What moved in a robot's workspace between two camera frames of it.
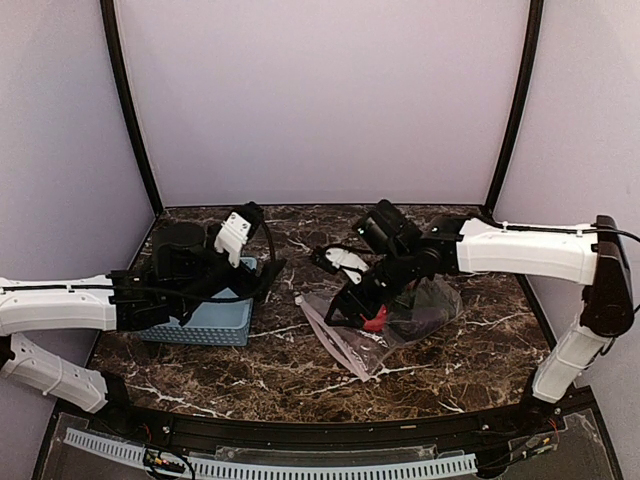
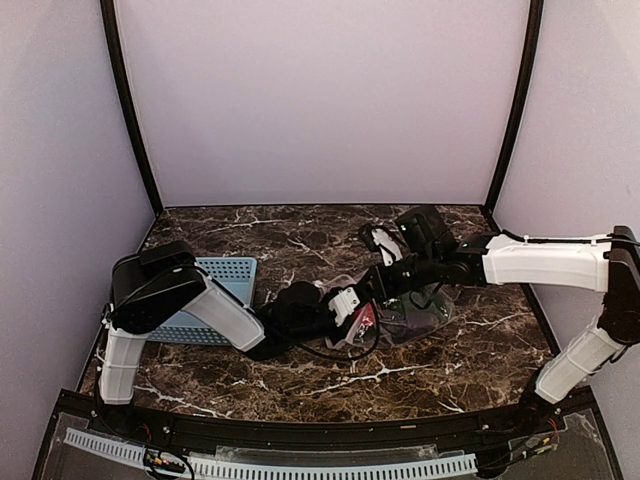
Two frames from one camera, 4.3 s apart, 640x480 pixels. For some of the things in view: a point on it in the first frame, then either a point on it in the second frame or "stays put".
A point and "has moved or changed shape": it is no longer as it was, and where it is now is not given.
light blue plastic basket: (223, 319) stays put
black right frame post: (532, 60) stays put
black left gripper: (263, 283) → (342, 336)
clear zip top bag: (422, 306) has moved or changed shape
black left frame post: (110, 18) stays put
